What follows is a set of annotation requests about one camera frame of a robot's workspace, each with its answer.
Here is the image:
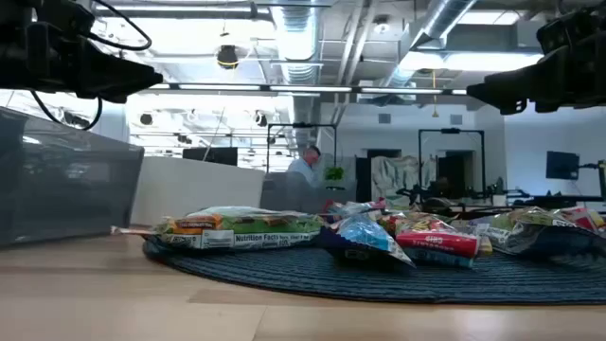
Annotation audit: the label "white plastic bin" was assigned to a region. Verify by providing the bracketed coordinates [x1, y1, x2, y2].
[130, 155, 266, 226]

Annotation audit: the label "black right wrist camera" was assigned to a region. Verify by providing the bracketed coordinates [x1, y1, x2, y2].
[536, 7, 606, 53]

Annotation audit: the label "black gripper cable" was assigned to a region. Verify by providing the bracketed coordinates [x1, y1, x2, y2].
[29, 89, 104, 132]
[92, 0, 153, 52]

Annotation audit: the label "long ceiling light strip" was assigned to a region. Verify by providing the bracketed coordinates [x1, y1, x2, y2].
[141, 82, 470, 97]

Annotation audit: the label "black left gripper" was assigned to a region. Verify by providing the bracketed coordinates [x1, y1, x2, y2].
[0, 45, 165, 104]

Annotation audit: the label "smoky grey plastic bin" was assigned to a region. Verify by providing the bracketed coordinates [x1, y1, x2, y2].
[258, 170, 357, 214]
[0, 106, 146, 250]

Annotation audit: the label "black desk monitor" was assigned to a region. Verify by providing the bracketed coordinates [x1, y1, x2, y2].
[182, 146, 240, 168]

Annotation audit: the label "red granola bar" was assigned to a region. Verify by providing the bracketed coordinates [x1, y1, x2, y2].
[395, 229, 482, 260]
[556, 206, 606, 234]

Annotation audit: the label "person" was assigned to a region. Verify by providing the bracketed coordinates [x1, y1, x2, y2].
[285, 145, 323, 188]

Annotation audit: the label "black metal rig frame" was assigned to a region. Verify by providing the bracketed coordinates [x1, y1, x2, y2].
[418, 127, 488, 200]
[266, 121, 339, 174]

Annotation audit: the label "round dark blue woven mat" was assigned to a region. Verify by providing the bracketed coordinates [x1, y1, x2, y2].
[141, 234, 606, 305]

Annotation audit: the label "pale landscape wall hanging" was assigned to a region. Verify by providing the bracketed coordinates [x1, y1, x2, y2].
[370, 154, 437, 209]

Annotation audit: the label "ribbed silver ceiling duct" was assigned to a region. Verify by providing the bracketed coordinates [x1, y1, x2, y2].
[272, 0, 326, 86]

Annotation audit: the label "black ceiling device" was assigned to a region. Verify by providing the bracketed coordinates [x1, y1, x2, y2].
[216, 44, 241, 71]

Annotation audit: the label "black monitor on arm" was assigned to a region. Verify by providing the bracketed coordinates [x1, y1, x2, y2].
[544, 150, 580, 181]

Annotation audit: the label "multicoloured granola bar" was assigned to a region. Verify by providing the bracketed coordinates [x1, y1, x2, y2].
[325, 197, 388, 224]

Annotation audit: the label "potted green room plant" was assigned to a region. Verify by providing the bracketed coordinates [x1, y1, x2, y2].
[323, 165, 346, 191]

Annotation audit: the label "distant black robot arms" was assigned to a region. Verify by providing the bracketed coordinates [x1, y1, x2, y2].
[395, 177, 534, 213]

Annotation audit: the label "purple green chewy bar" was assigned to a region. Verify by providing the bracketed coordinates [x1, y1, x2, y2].
[468, 206, 606, 260]

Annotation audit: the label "smooth silver ceiling duct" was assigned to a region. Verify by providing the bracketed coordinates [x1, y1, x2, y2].
[383, 0, 477, 89]

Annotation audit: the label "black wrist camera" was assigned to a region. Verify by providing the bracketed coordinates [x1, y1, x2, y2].
[536, 7, 606, 53]
[0, 0, 98, 51]

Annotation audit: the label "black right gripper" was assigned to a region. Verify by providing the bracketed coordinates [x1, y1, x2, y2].
[466, 45, 606, 116]

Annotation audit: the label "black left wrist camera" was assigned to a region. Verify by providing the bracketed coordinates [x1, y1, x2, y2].
[0, 0, 98, 51]

